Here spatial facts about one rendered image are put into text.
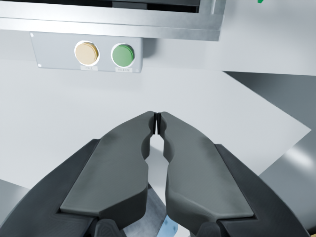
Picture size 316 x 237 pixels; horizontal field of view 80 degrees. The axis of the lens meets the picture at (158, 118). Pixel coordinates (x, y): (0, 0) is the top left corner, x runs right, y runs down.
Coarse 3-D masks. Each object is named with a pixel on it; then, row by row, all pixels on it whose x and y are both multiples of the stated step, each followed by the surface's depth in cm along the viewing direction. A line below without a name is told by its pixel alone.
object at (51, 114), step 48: (0, 96) 52; (48, 96) 52; (96, 96) 52; (144, 96) 52; (192, 96) 52; (240, 96) 53; (0, 144) 60; (48, 144) 60; (240, 144) 61; (288, 144) 61
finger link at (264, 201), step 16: (224, 160) 8; (240, 176) 8; (256, 176) 8; (256, 192) 7; (272, 192) 7; (256, 208) 6; (272, 208) 6; (288, 208) 6; (224, 224) 6; (240, 224) 6; (256, 224) 6; (272, 224) 6; (288, 224) 6
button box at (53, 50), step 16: (32, 32) 35; (48, 32) 35; (48, 48) 37; (64, 48) 37; (96, 48) 37; (112, 48) 37; (48, 64) 38; (64, 64) 38; (80, 64) 38; (96, 64) 38; (112, 64) 38
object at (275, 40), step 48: (0, 0) 41; (48, 0) 41; (96, 0) 41; (240, 0) 42; (288, 0) 42; (0, 48) 46; (144, 48) 46; (192, 48) 46; (240, 48) 46; (288, 48) 46
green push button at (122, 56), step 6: (114, 48) 36; (120, 48) 36; (126, 48) 36; (114, 54) 36; (120, 54) 36; (126, 54) 36; (132, 54) 36; (114, 60) 37; (120, 60) 37; (126, 60) 37; (132, 60) 37
